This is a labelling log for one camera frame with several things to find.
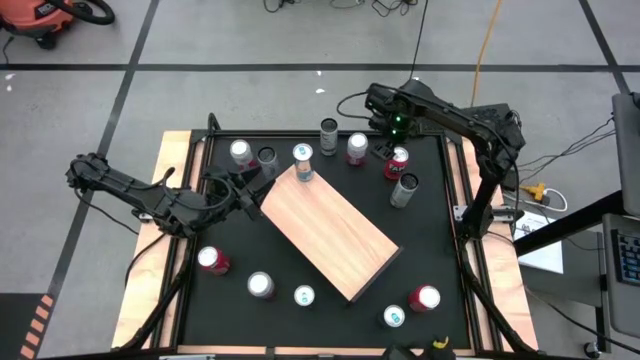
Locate Red Bull energy drink can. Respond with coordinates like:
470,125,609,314
380,304,407,330
293,284,317,308
292,142,316,183

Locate orange shop vacuum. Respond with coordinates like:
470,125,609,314
0,0,76,50

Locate tall white can black lid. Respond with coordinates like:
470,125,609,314
389,172,420,210
319,117,339,157
256,145,281,180

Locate black vacuum hose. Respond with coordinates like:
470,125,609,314
47,0,116,26

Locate white paper sheet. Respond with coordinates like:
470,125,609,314
512,209,565,275

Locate grey monitor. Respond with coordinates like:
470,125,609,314
612,92,640,204

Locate black yellow clamp device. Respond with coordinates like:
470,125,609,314
422,335,459,360

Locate orange floor cable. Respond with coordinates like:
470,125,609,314
469,0,504,109

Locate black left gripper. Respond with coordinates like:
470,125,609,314
201,166,276,222

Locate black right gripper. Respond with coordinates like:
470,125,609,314
364,83,420,161

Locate black floor cable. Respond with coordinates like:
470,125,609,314
370,0,419,16
408,0,430,82
263,0,301,14

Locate wooden shelf black metal legs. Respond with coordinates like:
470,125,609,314
260,163,404,305

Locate dark keyboard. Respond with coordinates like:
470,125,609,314
615,228,640,287

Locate yellow power strip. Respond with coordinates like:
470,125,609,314
519,182,551,202

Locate red Fanta soda can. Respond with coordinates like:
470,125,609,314
383,145,410,181
407,284,442,314
197,245,232,277

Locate black desk bar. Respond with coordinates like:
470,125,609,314
513,189,626,257

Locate white power cable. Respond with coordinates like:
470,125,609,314
542,187,570,214

